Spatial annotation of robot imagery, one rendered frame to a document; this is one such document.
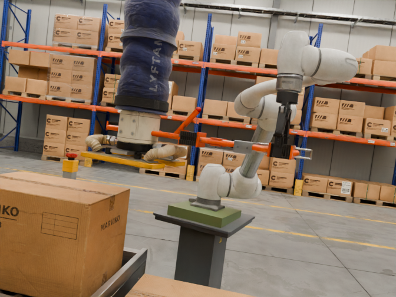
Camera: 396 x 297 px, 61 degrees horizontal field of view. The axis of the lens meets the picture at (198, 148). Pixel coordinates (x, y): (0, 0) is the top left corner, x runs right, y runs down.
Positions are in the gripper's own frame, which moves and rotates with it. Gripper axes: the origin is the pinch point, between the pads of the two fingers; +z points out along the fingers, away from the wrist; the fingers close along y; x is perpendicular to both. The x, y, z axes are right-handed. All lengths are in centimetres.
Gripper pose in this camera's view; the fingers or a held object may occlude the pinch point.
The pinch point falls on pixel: (280, 149)
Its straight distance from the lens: 123.3
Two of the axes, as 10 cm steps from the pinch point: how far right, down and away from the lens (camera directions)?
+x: 9.1, 1.3, -4.0
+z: -1.2, 9.9, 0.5
